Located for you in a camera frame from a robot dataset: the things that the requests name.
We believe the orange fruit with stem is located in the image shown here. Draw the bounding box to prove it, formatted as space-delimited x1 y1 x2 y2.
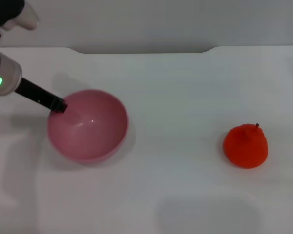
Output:
223 123 269 169

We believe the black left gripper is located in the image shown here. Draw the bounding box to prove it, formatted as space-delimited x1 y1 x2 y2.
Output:
14 78 69 114

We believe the pink plastic bowl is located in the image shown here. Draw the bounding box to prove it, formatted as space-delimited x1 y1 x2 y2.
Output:
47 89 129 165

